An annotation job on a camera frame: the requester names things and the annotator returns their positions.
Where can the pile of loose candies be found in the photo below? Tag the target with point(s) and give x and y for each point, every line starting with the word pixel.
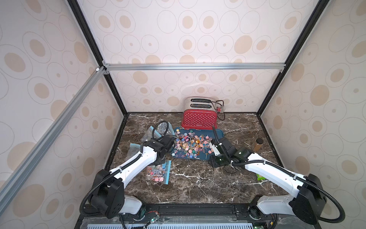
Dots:
pixel 192 144

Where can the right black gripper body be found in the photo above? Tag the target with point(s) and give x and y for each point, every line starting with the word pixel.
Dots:
pixel 217 160

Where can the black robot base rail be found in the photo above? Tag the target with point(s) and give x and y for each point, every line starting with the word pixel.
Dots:
pixel 194 216

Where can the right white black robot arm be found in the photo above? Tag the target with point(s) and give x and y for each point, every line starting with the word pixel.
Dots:
pixel 306 198

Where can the brown bottle black cap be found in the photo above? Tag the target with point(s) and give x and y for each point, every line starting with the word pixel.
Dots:
pixel 257 144

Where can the left slanted aluminium frame bar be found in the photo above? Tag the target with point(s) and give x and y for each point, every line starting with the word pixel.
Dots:
pixel 28 165

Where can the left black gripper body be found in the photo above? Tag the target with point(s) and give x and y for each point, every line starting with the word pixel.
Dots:
pixel 159 161

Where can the candy ziploc bag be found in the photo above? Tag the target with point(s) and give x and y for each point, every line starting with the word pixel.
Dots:
pixel 133 149
pixel 149 133
pixel 159 173
pixel 165 127

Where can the horizontal aluminium frame bar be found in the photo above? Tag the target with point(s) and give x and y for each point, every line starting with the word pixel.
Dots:
pixel 205 66

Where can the red polka dot toaster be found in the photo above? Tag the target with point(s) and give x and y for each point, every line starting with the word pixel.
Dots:
pixel 199 114

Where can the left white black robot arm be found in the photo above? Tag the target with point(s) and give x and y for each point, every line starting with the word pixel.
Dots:
pixel 107 196

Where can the green candy packet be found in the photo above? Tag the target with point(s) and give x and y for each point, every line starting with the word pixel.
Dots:
pixel 260 178

